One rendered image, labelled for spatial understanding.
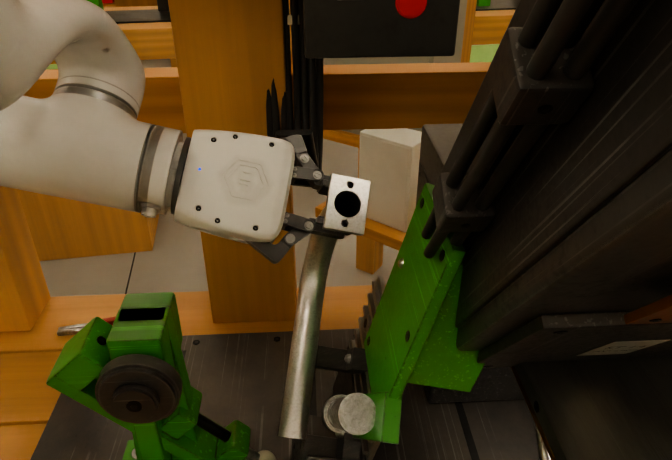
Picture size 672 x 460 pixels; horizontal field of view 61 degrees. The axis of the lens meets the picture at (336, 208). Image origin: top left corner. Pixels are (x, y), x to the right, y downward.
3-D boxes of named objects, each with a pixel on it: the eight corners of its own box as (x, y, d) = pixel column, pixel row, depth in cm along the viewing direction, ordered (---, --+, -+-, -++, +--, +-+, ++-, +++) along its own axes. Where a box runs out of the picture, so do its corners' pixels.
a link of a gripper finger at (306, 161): (295, 179, 55) (361, 194, 56) (300, 149, 56) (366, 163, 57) (290, 188, 58) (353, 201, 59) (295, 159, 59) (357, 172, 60)
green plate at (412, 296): (454, 437, 56) (547, 267, 46) (373, 426, 55) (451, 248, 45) (430, 354, 66) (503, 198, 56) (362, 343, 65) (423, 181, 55)
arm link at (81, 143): (161, 140, 60) (139, 223, 56) (26, 111, 57) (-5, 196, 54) (157, 100, 52) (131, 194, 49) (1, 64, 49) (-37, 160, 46)
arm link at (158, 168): (130, 205, 49) (166, 212, 49) (154, 111, 51) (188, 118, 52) (140, 224, 57) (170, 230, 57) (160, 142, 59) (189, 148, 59)
